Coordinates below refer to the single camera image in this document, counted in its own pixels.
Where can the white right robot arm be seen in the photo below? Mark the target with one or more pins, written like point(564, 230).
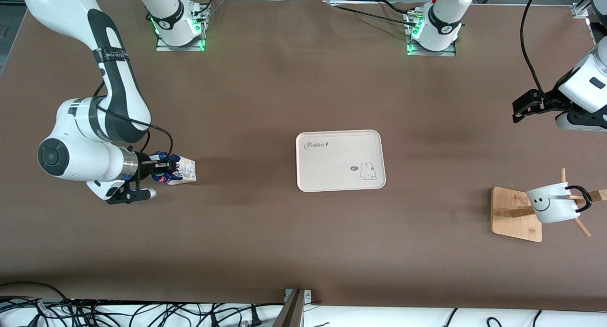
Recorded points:
point(71, 9)

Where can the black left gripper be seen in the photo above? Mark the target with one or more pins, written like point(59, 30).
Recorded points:
point(545, 102)

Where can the blue milk carton green cap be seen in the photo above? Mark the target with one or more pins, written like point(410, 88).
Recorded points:
point(187, 170)

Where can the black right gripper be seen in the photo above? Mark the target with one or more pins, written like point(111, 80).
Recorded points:
point(143, 164)

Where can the metal corner bracket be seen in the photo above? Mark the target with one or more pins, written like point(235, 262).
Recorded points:
point(581, 10)

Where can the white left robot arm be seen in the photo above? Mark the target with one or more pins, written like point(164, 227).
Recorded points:
point(576, 89)

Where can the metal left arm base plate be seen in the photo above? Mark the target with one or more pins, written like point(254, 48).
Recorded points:
point(450, 52)

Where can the cream rabbit print tray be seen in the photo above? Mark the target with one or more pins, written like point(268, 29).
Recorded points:
point(332, 165)

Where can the aluminium profile bar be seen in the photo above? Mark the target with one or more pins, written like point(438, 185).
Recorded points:
point(294, 310)

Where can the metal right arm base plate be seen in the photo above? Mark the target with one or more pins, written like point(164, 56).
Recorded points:
point(163, 48)

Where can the wooden cup rack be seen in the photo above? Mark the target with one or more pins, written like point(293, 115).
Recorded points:
point(510, 222)

